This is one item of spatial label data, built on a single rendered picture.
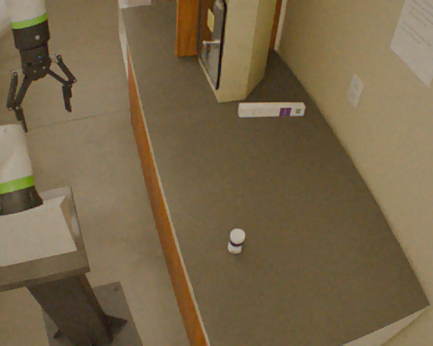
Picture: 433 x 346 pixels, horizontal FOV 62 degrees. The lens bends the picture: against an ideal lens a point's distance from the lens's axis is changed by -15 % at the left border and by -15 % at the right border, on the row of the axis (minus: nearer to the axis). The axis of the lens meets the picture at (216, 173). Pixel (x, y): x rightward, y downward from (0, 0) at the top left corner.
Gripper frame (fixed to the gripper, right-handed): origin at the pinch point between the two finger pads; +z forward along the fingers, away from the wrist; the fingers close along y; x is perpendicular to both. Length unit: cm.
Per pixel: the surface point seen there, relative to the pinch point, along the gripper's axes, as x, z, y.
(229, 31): -5, -4, -72
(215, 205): 21, 40, -39
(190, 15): -42, -1, -85
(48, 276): 8.7, 42.6, 16.6
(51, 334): -36, 128, 24
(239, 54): -5, 7, -77
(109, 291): -38, 124, -17
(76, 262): 10.6, 41.6, 6.7
